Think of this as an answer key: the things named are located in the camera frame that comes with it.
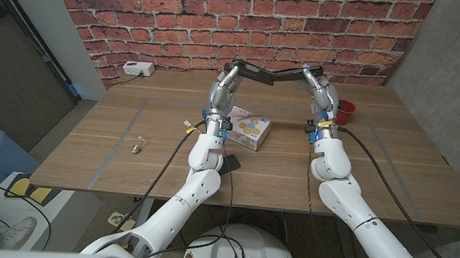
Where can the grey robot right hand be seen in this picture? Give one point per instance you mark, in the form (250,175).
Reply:
(324,98)

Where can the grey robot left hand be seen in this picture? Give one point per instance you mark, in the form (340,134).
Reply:
(222,94)

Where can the black stapler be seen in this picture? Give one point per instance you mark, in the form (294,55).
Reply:
(273,73)

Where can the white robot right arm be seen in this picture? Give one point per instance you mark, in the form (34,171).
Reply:
(357,209)

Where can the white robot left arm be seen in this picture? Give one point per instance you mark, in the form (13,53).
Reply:
(169,205)

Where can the red cup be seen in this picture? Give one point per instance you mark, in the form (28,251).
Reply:
(345,112)

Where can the white glove box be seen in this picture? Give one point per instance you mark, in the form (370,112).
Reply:
(252,130)

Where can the black card holder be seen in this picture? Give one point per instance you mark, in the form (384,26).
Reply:
(232,164)

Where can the printed paper card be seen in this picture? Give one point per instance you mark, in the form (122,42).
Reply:
(117,219)

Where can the red brick backdrop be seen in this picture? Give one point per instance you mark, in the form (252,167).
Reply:
(240,25)

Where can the white power strip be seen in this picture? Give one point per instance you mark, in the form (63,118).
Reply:
(138,68)

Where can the small clear light bulb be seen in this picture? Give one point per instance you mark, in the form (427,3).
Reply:
(138,145)

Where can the grey table leg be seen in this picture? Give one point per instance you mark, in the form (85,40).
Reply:
(346,248)
(145,210)

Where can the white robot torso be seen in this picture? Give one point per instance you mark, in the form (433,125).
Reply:
(262,251)

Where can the white floor platform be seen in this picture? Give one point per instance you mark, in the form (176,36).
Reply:
(68,215)

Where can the dark grey door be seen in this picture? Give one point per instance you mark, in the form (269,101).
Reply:
(8,83)

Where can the white shoe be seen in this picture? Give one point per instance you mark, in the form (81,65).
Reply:
(17,232)

